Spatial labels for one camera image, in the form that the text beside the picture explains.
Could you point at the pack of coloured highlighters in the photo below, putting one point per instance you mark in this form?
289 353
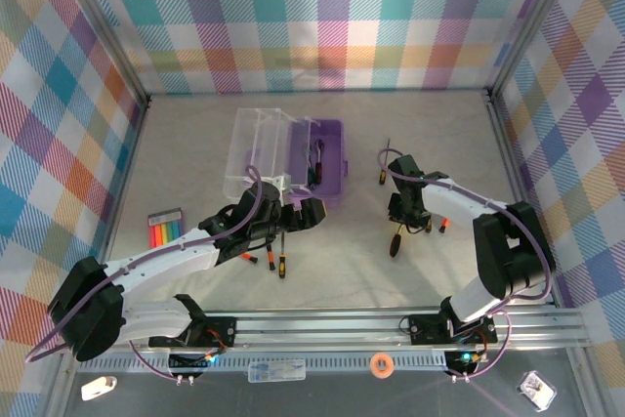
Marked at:
166 230

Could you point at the black left controller board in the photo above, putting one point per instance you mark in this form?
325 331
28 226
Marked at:
188 363

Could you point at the orange tape roll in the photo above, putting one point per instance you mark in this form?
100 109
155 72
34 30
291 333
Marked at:
382 364

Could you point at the aluminium right side rail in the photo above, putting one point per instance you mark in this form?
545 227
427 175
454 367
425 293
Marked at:
520 192

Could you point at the black right controller board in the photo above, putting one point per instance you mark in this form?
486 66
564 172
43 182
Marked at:
459 361

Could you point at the aluminium left side rail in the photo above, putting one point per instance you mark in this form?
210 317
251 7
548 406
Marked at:
119 197

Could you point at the purple toolbox with clear lid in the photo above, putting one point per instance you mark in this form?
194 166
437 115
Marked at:
332 182

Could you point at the small white plastic object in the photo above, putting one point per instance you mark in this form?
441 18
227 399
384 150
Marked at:
97 387

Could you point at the small orange black screwdriver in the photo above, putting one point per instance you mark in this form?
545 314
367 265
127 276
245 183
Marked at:
250 257
443 226

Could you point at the aluminium right corner post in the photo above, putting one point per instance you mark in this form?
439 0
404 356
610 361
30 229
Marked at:
532 21

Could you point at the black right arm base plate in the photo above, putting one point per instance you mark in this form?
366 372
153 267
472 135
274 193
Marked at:
425 329

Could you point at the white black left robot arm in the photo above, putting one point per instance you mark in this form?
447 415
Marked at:
161 261

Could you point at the aluminium left corner post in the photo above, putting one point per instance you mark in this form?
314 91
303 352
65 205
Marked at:
100 26

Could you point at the black controller board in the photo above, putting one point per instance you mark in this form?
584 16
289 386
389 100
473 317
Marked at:
459 361
188 363

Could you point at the small clear plastic case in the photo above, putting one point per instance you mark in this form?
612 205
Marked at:
537 390

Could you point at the clear plastic label plate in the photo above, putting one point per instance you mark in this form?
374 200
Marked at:
277 371

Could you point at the aluminium mounting rail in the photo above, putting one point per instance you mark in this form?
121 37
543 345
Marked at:
317 329

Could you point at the long orange black screwdriver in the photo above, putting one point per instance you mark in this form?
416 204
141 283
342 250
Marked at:
269 261

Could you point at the aluminium corner post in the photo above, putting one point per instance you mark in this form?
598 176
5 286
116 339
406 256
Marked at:
532 21
100 26

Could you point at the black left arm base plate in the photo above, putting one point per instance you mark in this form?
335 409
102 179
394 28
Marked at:
222 329

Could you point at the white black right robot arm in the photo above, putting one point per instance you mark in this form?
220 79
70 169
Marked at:
454 202

